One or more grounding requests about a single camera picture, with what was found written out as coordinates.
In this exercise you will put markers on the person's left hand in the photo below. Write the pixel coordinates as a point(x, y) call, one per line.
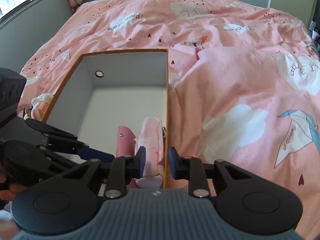
point(13, 192)

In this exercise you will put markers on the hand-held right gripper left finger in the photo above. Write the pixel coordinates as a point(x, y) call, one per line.
point(142, 159)

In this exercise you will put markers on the cream room door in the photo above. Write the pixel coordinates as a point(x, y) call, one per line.
point(292, 0)

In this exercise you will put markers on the pink striped plush toy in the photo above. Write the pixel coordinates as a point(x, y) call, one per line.
point(41, 107)

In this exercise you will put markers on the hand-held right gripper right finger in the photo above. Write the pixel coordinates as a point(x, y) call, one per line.
point(172, 163)

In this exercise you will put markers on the pink leather wallet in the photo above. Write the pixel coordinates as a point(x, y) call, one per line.
point(125, 142)

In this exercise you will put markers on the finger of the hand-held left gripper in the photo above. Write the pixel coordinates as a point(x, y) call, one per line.
point(96, 153)
point(61, 163)

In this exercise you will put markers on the pink printed blanket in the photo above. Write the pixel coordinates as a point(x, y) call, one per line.
point(225, 67)

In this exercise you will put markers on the orange cardboard box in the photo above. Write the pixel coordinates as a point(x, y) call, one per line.
point(125, 105)

